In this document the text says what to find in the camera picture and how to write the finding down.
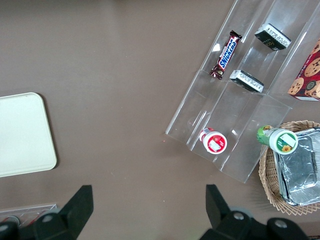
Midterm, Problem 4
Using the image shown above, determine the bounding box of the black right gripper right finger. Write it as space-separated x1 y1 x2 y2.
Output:
199 184 311 240

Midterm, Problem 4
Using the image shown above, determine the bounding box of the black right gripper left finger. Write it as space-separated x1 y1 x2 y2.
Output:
18 184 94 240

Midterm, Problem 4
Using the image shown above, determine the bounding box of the light open-weave wicker basket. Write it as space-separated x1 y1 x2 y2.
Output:
258 120 320 216

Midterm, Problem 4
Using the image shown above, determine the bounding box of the cream plastic tray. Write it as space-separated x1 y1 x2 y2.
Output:
0 92 58 178

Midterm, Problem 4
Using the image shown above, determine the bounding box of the small clear acrylic rack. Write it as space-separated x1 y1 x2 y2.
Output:
0 203 60 226

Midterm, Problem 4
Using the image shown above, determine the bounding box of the red-lidded yogurt bottle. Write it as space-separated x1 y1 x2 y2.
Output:
199 127 228 154

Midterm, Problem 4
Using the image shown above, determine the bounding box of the aluminium foil container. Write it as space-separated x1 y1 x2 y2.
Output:
272 126 320 207
277 136 319 201

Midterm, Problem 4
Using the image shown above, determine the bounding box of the green-lidded yogurt bottle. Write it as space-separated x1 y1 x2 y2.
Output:
256 125 299 156

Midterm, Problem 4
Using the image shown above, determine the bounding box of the clear acrylic display stand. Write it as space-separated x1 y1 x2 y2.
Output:
164 0 320 185

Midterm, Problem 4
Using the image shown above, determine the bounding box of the black box with white label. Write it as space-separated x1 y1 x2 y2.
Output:
229 69 265 94
254 23 292 52

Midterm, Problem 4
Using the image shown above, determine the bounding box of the Snickers chocolate bar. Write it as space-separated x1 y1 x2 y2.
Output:
209 30 243 81

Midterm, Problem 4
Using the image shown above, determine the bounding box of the red chocolate chip cookie box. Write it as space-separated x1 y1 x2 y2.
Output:
287 37 320 102

